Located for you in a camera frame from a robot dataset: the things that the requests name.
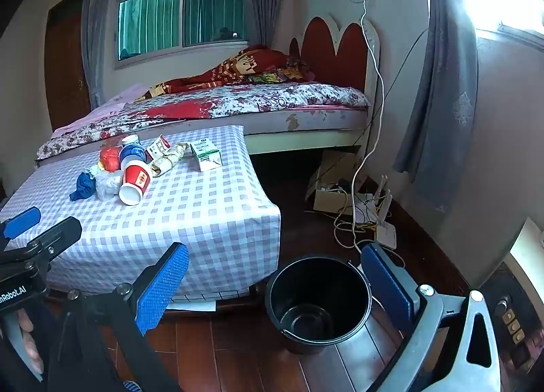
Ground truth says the white bed frame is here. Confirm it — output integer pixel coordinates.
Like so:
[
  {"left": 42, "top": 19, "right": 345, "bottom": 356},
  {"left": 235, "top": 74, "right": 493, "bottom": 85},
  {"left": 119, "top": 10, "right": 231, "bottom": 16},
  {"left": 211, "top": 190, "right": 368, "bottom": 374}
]
[{"left": 244, "top": 120, "right": 370, "bottom": 156}]

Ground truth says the small white drink carton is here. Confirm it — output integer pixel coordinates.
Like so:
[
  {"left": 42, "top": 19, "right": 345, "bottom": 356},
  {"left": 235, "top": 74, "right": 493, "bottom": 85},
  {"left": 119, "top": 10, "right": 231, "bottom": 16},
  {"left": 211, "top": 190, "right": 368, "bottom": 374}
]
[{"left": 146, "top": 135, "right": 171, "bottom": 161}]

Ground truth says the black plastic bucket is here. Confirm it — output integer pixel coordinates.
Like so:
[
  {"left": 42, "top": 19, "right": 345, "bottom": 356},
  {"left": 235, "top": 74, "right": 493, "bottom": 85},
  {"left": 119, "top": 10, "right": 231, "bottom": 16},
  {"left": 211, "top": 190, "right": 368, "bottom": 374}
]
[{"left": 264, "top": 254, "right": 374, "bottom": 355}]

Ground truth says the red paper cup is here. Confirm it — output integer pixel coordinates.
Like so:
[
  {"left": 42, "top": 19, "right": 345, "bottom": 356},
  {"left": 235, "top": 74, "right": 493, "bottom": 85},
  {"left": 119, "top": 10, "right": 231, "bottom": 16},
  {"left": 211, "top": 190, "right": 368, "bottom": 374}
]
[{"left": 118, "top": 163, "right": 152, "bottom": 206}]

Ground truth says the window with green curtain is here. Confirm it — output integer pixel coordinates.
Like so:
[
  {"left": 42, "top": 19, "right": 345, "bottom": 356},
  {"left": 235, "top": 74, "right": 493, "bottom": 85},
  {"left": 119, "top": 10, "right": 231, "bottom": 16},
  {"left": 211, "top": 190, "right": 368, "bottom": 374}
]
[{"left": 113, "top": 0, "right": 256, "bottom": 70}]

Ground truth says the white router with antennas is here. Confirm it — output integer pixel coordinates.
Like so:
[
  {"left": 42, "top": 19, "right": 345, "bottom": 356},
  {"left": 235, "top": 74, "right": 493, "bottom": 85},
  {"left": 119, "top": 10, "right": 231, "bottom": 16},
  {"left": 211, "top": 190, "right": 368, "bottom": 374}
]
[{"left": 374, "top": 175, "right": 398, "bottom": 248}]

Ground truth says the pink sheet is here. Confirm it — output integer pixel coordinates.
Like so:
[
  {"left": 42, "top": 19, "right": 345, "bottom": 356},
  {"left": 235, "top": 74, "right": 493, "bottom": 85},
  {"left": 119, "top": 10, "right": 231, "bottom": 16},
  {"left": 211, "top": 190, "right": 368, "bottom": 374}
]
[{"left": 51, "top": 82, "right": 149, "bottom": 138}]

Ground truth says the thick white cable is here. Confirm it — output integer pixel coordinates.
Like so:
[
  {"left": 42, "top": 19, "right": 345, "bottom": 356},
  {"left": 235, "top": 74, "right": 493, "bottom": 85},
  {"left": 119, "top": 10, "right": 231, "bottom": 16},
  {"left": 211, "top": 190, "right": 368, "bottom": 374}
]
[{"left": 334, "top": 0, "right": 385, "bottom": 248}]

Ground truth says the red printed blanket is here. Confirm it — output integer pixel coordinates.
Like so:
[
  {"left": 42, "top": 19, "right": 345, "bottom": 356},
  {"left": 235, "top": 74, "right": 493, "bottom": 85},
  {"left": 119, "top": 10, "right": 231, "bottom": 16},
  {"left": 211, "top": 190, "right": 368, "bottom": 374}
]
[{"left": 147, "top": 44, "right": 317, "bottom": 97}]

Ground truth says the white plastic bag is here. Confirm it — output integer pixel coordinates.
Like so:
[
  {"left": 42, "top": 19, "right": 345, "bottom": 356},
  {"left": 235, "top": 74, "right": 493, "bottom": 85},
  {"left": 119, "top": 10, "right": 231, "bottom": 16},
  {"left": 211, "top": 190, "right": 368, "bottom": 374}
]
[{"left": 94, "top": 171, "right": 124, "bottom": 199}]

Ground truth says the grey floral mattress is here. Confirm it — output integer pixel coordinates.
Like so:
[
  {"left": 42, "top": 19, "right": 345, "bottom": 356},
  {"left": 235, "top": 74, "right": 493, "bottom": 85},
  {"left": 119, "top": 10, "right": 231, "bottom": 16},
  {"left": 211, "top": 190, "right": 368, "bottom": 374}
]
[{"left": 244, "top": 105, "right": 368, "bottom": 136}]

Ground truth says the blue plastic bag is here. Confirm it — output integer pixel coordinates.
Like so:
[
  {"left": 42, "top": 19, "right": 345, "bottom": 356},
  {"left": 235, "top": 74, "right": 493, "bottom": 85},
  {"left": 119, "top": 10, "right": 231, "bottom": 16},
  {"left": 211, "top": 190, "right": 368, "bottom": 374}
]
[{"left": 70, "top": 172, "right": 99, "bottom": 201}]

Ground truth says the red white headboard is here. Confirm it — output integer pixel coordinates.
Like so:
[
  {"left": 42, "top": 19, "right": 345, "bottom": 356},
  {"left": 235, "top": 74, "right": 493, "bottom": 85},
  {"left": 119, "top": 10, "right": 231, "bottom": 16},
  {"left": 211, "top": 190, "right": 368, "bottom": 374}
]
[{"left": 289, "top": 14, "right": 381, "bottom": 138}]

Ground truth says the large grey tied curtain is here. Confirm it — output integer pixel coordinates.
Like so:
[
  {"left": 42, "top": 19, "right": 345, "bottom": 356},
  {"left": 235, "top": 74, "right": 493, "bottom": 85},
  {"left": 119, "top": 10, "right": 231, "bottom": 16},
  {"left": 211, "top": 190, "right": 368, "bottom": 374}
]
[{"left": 393, "top": 0, "right": 479, "bottom": 214}]

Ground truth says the red plastic bag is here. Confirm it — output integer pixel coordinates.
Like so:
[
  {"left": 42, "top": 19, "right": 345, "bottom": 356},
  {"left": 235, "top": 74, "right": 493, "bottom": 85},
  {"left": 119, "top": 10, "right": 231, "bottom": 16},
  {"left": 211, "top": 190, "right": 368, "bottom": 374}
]
[{"left": 99, "top": 146, "right": 124, "bottom": 173}]

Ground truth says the thin black cable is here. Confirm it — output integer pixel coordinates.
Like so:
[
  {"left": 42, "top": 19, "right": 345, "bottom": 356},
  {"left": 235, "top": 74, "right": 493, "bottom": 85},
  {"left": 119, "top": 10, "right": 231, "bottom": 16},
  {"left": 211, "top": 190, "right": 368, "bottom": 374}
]
[{"left": 348, "top": 29, "right": 428, "bottom": 150}]

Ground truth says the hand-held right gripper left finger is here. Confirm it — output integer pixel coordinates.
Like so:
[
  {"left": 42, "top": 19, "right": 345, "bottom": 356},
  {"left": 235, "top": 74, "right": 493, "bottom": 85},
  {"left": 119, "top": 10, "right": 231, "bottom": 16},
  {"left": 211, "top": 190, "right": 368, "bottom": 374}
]
[{"left": 47, "top": 243, "right": 190, "bottom": 392}]

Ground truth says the brown wooden door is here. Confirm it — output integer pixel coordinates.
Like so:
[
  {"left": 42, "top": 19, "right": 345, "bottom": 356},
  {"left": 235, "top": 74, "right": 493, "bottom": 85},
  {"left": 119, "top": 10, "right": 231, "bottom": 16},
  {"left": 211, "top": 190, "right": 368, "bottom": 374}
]
[{"left": 45, "top": 0, "right": 92, "bottom": 131}]

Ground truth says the beige paper wrap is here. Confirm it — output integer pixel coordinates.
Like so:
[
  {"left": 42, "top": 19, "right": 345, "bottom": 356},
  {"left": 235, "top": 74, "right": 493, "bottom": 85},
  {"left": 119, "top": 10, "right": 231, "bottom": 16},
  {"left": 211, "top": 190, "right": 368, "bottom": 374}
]
[{"left": 151, "top": 141, "right": 192, "bottom": 177}]

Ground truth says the grey window curtain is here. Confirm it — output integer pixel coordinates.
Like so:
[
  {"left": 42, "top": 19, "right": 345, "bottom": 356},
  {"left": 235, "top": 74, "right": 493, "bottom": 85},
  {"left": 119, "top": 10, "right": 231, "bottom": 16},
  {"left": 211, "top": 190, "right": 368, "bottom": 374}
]
[
  {"left": 81, "top": 0, "right": 122, "bottom": 108},
  {"left": 242, "top": 0, "right": 279, "bottom": 51}
]

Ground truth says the cardboard box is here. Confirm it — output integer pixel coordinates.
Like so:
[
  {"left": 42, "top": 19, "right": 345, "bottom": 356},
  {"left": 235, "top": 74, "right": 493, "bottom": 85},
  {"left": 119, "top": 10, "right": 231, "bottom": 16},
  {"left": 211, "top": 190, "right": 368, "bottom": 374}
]
[{"left": 306, "top": 150, "right": 368, "bottom": 212}]

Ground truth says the person's left hand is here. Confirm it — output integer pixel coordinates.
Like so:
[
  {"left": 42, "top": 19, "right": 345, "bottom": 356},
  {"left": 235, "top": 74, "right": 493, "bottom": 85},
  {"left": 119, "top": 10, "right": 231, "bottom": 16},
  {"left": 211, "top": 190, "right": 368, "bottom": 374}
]
[{"left": 16, "top": 309, "right": 45, "bottom": 375}]

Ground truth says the white modem box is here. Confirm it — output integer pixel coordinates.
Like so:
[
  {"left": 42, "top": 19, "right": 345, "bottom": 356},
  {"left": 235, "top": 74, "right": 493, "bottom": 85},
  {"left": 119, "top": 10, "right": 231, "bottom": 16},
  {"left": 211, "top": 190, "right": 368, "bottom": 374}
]
[{"left": 353, "top": 194, "right": 377, "bottom": 223}]

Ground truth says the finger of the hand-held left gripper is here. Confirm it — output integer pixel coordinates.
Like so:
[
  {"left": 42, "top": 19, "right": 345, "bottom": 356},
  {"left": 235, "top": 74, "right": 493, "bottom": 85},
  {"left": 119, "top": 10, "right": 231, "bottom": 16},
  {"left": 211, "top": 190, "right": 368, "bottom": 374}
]
[
  {"left": 0, "top": 207, "right": 42, "bottom": 245},
  {"left": 23, "top": 217, "right": 83, "bottom": 267}
]

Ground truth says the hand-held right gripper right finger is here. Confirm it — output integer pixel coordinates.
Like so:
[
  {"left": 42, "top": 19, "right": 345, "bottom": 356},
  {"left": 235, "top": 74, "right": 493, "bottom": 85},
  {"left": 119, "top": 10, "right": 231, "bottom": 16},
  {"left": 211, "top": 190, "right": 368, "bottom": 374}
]
[{"left": 360, "top": 243, "right": 504, "bottom": 392}]

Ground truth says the checked tablecloth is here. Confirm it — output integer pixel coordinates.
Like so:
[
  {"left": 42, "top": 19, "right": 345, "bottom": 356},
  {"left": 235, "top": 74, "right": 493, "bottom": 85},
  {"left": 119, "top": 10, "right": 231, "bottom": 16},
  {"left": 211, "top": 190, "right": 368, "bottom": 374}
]
[{"left": 0, "top": 125, "right": 282, "bottom": 303}]

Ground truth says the green white carton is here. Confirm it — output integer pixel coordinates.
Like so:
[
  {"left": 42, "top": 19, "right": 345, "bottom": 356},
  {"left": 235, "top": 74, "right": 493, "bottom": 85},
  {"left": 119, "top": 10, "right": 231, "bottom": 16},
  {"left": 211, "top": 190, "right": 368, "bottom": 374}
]
[{"left": 190, "top": 138, "right": 223, "bottom": 172}]

